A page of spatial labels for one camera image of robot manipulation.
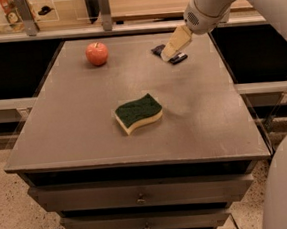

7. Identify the dark blue rxbar wrapper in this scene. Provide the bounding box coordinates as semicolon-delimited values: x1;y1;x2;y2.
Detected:
150;41;189;67

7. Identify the red apple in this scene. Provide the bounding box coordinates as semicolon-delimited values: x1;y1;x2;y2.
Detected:
85;42;108;66

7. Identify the green and yellow sponge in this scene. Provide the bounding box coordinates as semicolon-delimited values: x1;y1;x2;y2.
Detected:
114;94;163;135

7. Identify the colourful bag on shelf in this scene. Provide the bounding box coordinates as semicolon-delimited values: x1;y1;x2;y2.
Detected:
0;0;40;35

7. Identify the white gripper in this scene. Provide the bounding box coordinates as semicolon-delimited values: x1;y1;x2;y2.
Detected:
160;0;236;61

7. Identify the grey drawer cabinet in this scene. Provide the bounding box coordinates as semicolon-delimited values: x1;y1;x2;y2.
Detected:
6;34;269;229

